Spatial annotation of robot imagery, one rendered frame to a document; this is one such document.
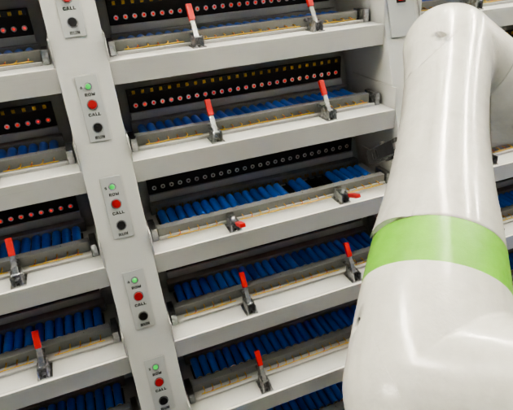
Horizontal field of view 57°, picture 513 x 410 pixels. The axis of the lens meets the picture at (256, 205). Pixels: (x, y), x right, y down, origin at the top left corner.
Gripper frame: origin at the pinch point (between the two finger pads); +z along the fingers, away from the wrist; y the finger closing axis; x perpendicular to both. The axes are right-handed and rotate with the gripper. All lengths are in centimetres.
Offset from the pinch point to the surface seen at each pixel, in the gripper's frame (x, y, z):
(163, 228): -3.8, -44.4, 19.0
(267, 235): -10.7, -23.1, 16.7
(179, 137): 14.0, -36.8, 16.0
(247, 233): -9.2, -27.5, 15.8
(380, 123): 7.9, 8.9, 12.9
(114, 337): -23, -59, 23
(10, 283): -7, -74, 15
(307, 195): -4.2, -10.5, 19.4
